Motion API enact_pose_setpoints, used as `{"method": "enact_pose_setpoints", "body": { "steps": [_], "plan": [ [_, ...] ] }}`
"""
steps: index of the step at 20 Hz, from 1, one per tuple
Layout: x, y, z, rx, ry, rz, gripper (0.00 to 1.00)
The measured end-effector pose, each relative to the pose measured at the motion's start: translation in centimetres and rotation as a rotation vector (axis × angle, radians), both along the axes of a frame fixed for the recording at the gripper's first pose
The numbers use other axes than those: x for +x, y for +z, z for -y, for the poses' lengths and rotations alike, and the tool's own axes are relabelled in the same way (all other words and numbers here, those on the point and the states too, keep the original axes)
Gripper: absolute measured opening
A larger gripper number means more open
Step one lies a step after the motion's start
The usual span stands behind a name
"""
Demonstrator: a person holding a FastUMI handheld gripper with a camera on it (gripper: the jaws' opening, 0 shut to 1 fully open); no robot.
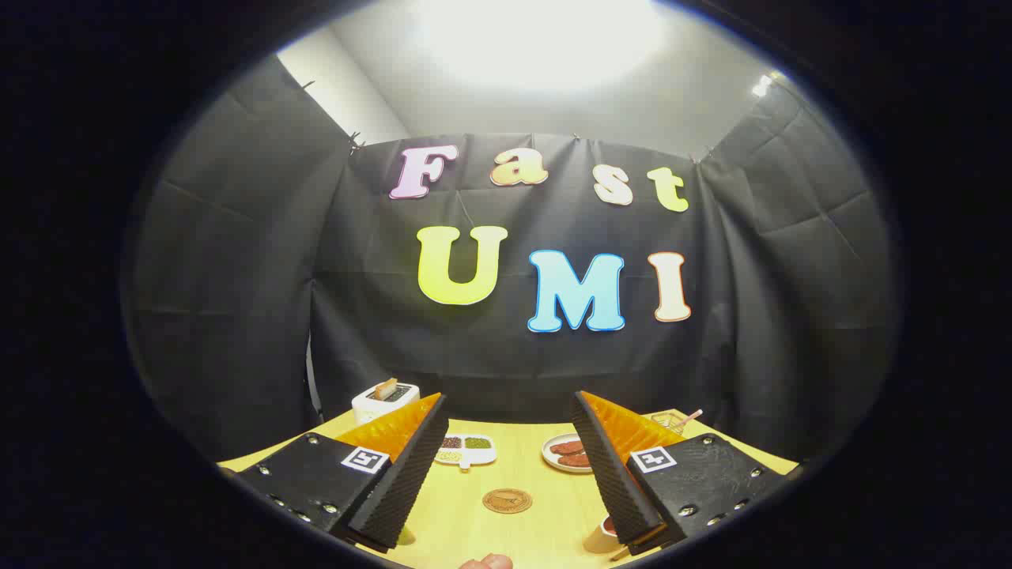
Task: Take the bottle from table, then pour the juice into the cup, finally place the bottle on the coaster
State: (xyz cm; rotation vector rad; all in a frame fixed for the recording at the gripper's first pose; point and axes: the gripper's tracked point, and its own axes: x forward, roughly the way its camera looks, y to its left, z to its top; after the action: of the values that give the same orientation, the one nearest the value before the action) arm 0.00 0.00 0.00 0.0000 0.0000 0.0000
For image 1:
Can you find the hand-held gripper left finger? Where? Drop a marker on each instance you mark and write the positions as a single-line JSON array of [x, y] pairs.
[[403, 482]]

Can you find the white toaster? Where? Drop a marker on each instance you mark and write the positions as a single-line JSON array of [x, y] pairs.
[[371, 409]]

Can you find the pink stick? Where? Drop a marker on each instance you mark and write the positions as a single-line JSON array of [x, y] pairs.
[[692, 414]]

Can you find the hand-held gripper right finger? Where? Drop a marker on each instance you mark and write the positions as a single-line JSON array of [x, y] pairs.
[[613, 474]]

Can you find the wooden table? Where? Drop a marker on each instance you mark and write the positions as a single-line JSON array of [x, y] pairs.
[[538, 474]]

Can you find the toast slice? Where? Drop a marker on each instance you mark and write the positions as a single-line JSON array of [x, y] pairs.
[[386, 388]]

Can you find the white divided bean dish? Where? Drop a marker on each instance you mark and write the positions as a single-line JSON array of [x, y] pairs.
[[465, 450]]

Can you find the round cork coaster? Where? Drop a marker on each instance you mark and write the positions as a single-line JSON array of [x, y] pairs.
[[507, 500]]

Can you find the brown meat slice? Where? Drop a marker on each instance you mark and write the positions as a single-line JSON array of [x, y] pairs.
[[575, 460], [567, 447]]

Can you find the black backdrop cloth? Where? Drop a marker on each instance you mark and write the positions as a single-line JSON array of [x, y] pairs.
[[553, 379]]

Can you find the white plate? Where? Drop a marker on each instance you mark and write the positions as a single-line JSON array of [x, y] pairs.
[[551, 458]]

